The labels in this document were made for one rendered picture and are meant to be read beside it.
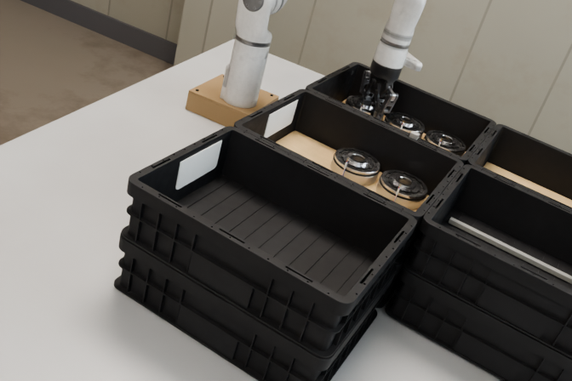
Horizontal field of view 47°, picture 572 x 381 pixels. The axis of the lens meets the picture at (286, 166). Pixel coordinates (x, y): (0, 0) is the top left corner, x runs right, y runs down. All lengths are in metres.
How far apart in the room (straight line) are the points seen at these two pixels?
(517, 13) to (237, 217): 2.23
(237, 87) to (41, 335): 0.87
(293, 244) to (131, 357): 0.33
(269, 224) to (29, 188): 0.50
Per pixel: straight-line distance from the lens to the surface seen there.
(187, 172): 1.17
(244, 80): 1.70
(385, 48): 1.59
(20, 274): 1.21
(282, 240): 1.16
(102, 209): 1.36
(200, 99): 1.77
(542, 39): 3.21
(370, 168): 1.40
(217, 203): 1.20
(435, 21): 3.25
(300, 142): 1.48
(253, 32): 1.66
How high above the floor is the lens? 1.50
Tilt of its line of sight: 29 degrees down
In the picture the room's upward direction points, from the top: 16 degrees clockwise
